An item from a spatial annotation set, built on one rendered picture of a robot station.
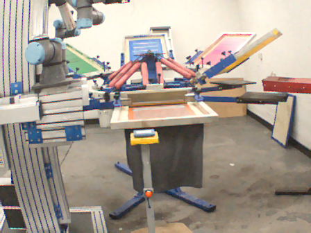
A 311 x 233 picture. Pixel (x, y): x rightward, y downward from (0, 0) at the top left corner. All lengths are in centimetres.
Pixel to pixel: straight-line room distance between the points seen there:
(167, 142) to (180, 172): 21
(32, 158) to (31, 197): 27
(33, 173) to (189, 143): 96
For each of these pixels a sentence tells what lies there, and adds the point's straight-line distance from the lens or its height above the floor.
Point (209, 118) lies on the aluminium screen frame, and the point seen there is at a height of 98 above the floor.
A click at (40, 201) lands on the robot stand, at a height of 53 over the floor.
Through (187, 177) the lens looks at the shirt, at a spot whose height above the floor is 60.
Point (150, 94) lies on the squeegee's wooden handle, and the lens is 251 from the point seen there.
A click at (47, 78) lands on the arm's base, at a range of 172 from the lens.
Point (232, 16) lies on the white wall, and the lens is 695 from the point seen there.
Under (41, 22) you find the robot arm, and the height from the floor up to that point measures 158.
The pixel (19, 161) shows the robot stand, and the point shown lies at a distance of 206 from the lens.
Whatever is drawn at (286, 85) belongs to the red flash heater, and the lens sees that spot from 277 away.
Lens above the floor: 138
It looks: 11 degrees down
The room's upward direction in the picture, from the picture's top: 3 degrees counter-clockwise
